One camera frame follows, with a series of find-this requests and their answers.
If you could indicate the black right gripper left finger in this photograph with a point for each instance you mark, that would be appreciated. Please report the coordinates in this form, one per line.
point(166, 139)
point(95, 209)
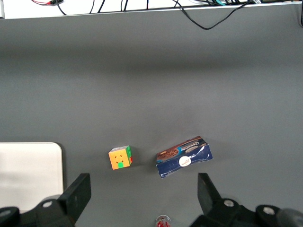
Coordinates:
point(77, 196)

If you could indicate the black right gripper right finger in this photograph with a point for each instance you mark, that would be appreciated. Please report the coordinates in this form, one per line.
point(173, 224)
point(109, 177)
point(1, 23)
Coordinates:
point(209, 198)

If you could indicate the blue cookie box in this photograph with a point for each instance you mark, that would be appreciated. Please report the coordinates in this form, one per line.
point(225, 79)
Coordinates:
point(183, 159)

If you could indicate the pale pink plastic tray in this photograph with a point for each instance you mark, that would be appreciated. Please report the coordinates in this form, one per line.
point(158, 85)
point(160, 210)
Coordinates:
point(28, 172)

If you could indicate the red cola bottle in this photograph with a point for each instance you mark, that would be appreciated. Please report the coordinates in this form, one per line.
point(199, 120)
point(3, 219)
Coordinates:
point(163, 221)

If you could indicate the colourful puzzle cube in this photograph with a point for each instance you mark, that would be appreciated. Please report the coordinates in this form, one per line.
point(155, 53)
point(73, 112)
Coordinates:
point(119, 159)

